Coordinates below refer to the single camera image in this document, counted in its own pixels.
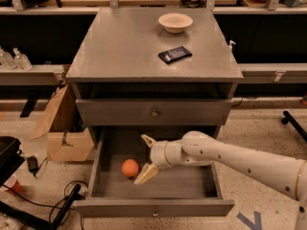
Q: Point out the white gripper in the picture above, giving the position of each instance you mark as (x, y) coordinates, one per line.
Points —
(158, 154)

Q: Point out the orange fruit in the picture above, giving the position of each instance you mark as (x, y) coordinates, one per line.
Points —
(130, 168)

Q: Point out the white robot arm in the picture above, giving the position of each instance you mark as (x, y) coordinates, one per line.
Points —
(284, 174)

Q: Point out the open grey middle drawer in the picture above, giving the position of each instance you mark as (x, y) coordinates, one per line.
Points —
(176, 192)

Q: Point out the closed grey top drawer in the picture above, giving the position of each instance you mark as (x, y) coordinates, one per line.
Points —
(99, 112)

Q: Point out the grey drawer cabinet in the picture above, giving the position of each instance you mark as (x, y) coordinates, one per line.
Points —
(118, 60)

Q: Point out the brown cardboard box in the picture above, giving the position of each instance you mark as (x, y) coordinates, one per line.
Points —
(67, 141)

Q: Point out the black calculator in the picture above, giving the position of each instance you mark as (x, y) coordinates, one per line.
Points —
(175, 54)

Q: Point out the black power adapter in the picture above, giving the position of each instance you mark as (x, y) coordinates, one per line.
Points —
(32, 164)

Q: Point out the small white pump bottle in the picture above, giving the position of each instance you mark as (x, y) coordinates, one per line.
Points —
(232, 45)

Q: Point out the white bowl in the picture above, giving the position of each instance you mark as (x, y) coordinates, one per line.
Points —
(175, 23)

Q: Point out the black bin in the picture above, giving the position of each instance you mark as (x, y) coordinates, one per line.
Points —
(10, 157)

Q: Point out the red plastic cup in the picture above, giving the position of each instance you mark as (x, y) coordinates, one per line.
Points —
(11, 186)

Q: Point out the black chair leg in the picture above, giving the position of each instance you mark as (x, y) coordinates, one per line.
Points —
(288, 118)

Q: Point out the black stand leg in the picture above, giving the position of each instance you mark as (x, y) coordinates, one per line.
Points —
(38, 223)

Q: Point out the clear sanitizer bottle right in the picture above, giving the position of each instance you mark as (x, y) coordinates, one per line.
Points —
(21, 60)

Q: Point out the clear sanitizer bottle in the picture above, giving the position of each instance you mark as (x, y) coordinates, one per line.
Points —
(21, 60)
(6, 59)

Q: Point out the clear sanitizer bottle left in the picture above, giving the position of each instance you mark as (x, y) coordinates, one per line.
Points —
(6, 59)

